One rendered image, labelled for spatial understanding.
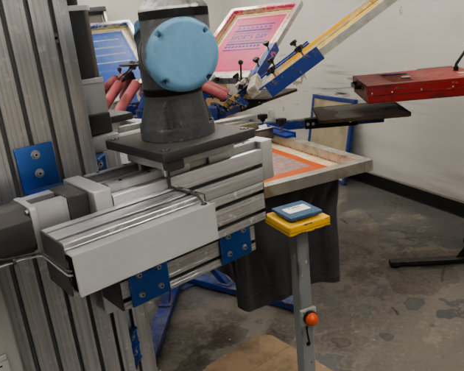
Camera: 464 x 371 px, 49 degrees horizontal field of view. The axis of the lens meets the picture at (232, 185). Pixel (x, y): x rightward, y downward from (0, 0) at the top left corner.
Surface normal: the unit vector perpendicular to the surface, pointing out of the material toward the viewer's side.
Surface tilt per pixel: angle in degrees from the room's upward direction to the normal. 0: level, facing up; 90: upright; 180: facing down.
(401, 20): 90
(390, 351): 0
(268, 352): 0
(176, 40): 97
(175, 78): 97
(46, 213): 90
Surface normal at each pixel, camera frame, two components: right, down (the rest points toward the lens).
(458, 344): -0.10, -0.95
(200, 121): 0.66, -0.15
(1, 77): 0.65, 0.18
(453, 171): -0.90, 0.22
